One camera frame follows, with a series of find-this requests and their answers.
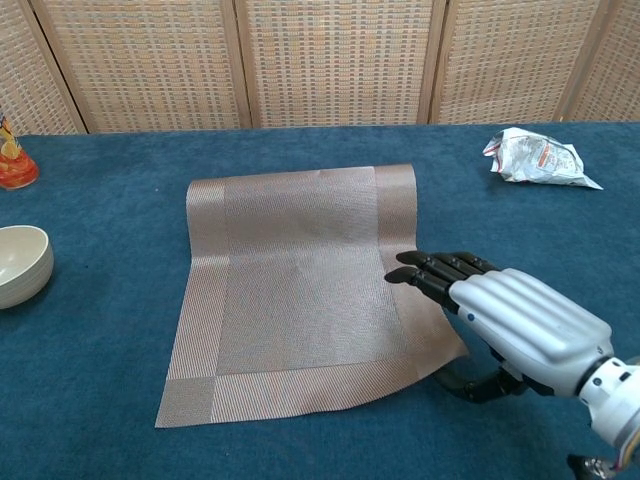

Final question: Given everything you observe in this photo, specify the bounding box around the yellow-capped tea drink bottle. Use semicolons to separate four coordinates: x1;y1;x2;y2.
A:
0;112;40;191

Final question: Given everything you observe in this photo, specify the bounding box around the white ceramic bowl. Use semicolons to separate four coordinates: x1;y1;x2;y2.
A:
0;224;55;310

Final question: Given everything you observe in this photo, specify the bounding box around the white crumpled snack packet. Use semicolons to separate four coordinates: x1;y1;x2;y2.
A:
482;127;604;192

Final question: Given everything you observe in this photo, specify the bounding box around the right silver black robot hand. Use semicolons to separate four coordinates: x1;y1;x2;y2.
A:
383;249;615;405

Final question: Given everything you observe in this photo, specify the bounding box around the woven bamboo folding screen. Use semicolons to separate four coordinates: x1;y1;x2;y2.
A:
0;0;640;136

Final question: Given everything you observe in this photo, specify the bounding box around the gray woven placemat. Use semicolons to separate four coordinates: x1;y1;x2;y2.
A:
153;163;470;430

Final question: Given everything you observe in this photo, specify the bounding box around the blue carpet table cover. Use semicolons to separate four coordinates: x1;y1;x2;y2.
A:
0;121;640;480

